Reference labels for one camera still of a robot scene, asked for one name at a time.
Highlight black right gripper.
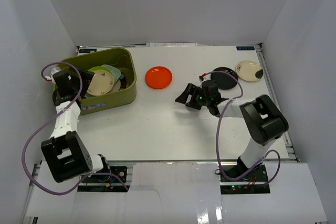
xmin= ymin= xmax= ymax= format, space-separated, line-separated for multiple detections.
xmin=176 ymin=83 xmax=211 ymax=111

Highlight lime green round plate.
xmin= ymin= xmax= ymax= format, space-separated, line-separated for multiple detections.
xmin=88 ymin=66 xmax=106 ymax=72

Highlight beige plate with characters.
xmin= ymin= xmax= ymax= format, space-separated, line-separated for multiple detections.
xmin=87 ymin=70 xmax=114 ymax=96

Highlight light blue oblong dish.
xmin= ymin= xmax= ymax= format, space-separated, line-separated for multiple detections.
xmin=102 ymin=65 xmax=121 ymax=93

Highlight orange round plate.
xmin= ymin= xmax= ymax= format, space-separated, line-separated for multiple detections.
xmin=145 ymin=66 xmax=173 ymax=89

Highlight black round plate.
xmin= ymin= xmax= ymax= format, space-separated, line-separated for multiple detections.
xmin=211 ymin=67 xmax=238 ymax=90

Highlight cream plate with black spot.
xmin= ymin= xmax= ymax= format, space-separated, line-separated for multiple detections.
xmin=236 ymin=60 xmax=264 ymax=82

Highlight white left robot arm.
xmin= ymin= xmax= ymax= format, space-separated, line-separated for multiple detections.
xmin=41 ymin=67 xmax=111 ymax=183

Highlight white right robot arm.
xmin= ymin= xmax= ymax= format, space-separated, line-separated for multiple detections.
xmin=175 ymin=80 xmax=289 ymax=182

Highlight olive green plastic bin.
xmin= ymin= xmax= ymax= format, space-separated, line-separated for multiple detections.
xmin=57 ymin=48 xmax=137 ymax=115

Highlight blue label sticker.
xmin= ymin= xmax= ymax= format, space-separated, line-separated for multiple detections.
xmin=78 ymin=48 xmax=97 ymax=54
xmin=236 ymin=46 xmax=255 ymax=51

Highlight papers at table back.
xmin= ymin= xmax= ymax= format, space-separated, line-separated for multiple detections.
xmin=146 ymin=42 xmax=198 ymax=47

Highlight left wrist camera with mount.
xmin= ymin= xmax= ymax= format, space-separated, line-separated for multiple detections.
xmin=44 ymin=67 xmax=61 ymax=84

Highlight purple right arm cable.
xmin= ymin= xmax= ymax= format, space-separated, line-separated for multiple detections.
xmin=202 ymin=70 xmax=281 ymax=183

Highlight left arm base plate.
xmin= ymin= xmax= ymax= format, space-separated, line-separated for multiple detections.
xmin=77 ymin=166 xmax=130 ymax=193

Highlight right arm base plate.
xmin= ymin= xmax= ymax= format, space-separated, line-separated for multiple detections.
xmin=215 ymin=164 xmax=270 ymax=195

